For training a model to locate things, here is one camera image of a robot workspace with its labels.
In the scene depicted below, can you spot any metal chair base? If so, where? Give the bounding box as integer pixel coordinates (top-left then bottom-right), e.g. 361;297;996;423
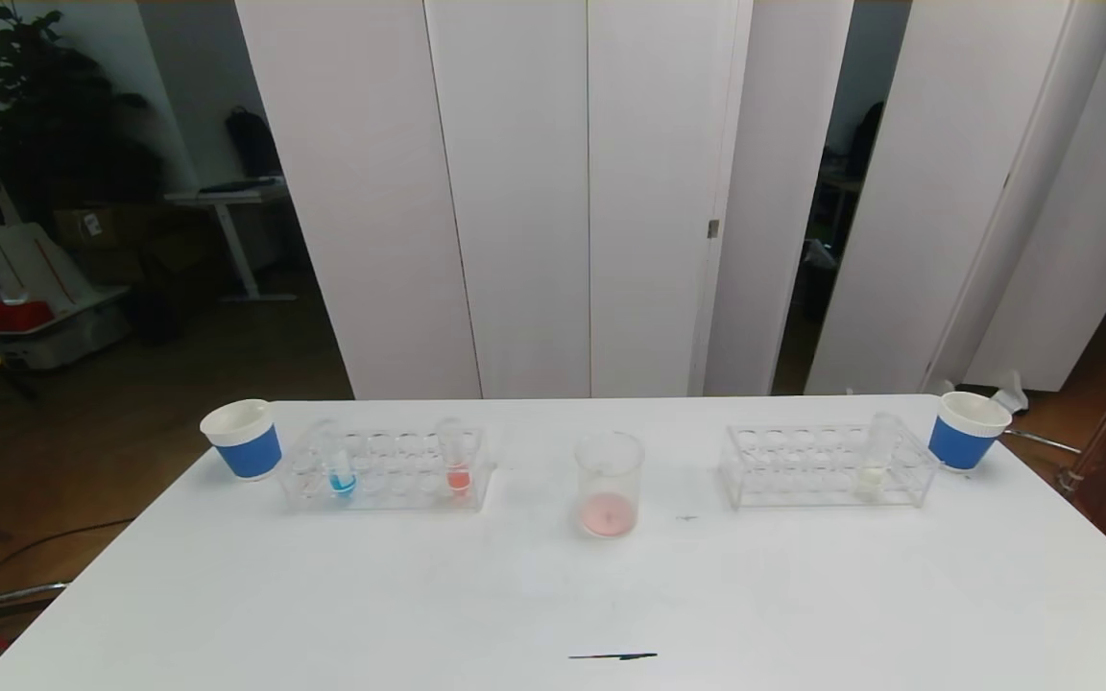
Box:
0;518;71;673

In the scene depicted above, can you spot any blue white paper cup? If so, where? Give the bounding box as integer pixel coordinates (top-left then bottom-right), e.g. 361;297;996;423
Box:
927;391;1013;471
200;399;283;481

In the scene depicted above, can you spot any clear plastic beaker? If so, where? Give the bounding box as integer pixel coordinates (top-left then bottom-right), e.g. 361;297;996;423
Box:
575;431;647;540

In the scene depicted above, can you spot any test tube with yellowish liquid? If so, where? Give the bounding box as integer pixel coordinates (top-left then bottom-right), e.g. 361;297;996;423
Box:
858;411;902;500

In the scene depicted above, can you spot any white folding screen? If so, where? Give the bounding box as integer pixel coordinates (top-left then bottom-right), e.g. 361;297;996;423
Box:
232;0;858;399
805;0;1106;414

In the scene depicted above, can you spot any test tube with blue liquid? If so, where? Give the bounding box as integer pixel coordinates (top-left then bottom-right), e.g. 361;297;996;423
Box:
313;418;358;496

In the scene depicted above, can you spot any brown cardboard box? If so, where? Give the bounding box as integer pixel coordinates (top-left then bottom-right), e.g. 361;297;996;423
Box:
51;202;146;283

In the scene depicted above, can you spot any clear acrylic tube rack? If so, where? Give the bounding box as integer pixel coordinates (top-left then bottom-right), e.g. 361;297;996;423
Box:
719;422;941;510
278;422;496;514

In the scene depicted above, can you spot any dark office chair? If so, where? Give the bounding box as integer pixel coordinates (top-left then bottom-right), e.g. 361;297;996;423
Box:
846;98;890;180

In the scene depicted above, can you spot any white machine base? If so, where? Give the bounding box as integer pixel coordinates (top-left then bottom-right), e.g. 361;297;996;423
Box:
0;221;132;372

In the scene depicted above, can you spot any white desk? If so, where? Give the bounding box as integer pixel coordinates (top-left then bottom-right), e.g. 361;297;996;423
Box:
163;179;297;302

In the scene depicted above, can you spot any green potted plant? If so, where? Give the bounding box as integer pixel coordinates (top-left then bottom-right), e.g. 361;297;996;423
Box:
0;0;162;207

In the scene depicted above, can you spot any black floor cable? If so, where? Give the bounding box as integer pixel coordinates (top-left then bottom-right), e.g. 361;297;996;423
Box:
0;516;136;596

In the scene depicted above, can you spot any black backpack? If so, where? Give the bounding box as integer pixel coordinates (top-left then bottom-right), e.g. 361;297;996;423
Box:
225;104;282;179

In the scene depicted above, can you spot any test tube with red liquid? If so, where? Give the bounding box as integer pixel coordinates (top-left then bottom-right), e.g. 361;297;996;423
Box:
436;417;474;496

